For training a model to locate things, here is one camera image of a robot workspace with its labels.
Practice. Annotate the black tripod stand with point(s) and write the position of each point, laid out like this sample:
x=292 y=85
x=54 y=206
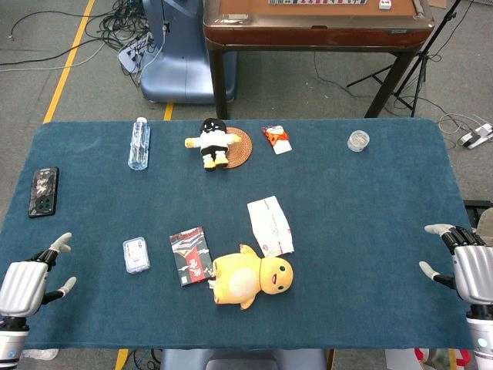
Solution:
x=423 y=54

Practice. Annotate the brown mahjong table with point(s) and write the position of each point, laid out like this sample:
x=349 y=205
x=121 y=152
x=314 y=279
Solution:
x=308 y=36

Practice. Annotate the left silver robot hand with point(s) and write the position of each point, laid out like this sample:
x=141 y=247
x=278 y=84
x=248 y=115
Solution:
x=23 y=287

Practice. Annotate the brown woven round coaster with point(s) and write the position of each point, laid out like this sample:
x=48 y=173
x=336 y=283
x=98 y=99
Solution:
x=242 y=148

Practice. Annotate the blue grey robot torso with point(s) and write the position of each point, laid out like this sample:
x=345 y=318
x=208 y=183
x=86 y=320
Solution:
x=239 y=360

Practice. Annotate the black and white plush doll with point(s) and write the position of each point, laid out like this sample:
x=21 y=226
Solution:
x=212 y=142

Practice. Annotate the white tissue pack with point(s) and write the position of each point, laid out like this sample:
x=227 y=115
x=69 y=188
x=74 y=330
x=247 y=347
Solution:
x=271 y=227

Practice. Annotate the white power strip with plugs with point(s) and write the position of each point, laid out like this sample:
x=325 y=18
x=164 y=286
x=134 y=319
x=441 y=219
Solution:
x=133 y=54

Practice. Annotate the clear plastic water bottle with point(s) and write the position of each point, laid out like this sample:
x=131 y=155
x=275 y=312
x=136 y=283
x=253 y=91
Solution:
x=139 y=146

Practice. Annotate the round clear plastic jar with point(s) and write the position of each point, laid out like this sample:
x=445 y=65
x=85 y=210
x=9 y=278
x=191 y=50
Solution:
x=358 y=141

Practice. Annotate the black equipment block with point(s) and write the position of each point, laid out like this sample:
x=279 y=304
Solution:
x=479 y=216

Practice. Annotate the small clear plastic card box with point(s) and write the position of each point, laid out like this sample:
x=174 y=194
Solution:
x=136 y=255

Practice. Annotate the orange and white snack packet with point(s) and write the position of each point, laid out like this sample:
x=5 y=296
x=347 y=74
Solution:
x=279 y=142

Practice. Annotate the dark book with red band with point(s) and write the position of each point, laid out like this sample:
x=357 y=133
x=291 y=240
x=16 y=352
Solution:
x=190 y=256

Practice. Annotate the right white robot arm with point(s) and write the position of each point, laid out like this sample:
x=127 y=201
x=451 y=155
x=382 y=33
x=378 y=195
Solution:
x=481 y=339

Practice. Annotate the yellow plush duck toy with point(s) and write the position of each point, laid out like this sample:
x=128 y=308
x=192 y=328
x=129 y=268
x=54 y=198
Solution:
x=242 y=279

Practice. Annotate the black smartphone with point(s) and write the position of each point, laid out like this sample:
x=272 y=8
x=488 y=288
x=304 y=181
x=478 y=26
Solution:
x=43 y=192

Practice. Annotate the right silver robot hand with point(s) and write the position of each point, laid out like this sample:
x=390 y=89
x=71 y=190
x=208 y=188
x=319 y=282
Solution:
x=475 y=273

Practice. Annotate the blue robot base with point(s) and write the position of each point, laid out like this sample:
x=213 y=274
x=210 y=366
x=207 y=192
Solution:
x=173 y=58

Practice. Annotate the row of mahjong tiles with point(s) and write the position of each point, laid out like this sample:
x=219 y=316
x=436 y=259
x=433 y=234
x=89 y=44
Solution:
x=316 y=2

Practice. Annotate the single white mahjong tile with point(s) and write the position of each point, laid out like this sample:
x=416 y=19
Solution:
x=385 y=4

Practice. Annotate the clear plastic bag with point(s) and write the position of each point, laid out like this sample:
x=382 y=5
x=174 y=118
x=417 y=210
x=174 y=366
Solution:
x=40 y=354

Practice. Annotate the blue table cloth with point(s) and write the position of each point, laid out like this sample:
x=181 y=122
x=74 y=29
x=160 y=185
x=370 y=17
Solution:
x=346 y=231

